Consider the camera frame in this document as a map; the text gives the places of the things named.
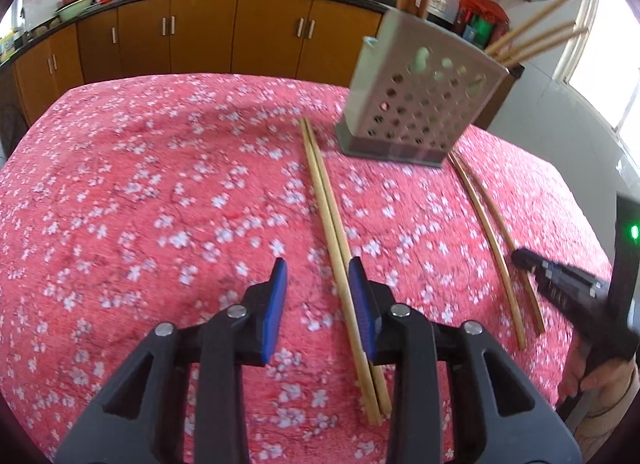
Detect pink floral tablecloth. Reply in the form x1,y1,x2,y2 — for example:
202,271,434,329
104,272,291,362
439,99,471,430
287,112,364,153
0,72,614,464

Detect bamboo chopstick left of pair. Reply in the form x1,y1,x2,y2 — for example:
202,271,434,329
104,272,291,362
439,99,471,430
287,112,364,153
300,117,382,425

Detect green enamel basin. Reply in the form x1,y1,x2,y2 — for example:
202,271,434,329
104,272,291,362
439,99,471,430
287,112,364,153
55,0,94,22

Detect red bag on counter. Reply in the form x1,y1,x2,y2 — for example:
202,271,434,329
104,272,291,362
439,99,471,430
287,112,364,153
452,0,510,50

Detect dark bamboo chopstick left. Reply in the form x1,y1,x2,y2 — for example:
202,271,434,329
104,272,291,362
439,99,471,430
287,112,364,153
447,151,528,352

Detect dark bamboo chopstick right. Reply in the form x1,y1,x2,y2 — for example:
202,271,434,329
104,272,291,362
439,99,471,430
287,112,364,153
449,151,546,350

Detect chopstick in holder leaning middle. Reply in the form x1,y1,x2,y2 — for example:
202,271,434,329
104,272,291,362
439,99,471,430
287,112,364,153
495,21,575,61

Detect chopstick in holder leaning top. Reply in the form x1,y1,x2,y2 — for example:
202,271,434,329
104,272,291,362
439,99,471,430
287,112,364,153
485,0,569,56

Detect perforated metal utensil holder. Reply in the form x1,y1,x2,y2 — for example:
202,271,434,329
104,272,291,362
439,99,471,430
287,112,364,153
336,8,509,167

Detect window with white frame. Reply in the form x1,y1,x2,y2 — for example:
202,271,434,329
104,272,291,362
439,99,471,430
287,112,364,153
565,0,639,150

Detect chopstick in holder leaning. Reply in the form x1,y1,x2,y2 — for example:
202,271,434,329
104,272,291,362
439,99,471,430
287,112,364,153
485,0,569,56
495,21,575,61
500,27,589,69

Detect bamboo chopstick of pair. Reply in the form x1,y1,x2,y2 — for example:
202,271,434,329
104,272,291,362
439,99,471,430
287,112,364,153
306,118,392,424
300,117,382,425

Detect person's hand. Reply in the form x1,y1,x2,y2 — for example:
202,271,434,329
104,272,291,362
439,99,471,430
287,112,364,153
558,332,639,463

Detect dark bamboo chopstick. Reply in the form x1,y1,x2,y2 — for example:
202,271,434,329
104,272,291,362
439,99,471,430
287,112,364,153
449,151,546,350
447,151,528,352

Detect bamboo chopstick right of pair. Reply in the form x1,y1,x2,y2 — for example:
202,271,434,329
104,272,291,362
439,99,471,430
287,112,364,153
306,118,392,424

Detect brown kitchen base cabinets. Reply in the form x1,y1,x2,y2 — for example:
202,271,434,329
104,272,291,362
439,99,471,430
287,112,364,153
1,0,383,125

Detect chopstick in holder leaning bottom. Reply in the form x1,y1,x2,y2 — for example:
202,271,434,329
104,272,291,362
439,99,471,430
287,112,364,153
500,27,589,69

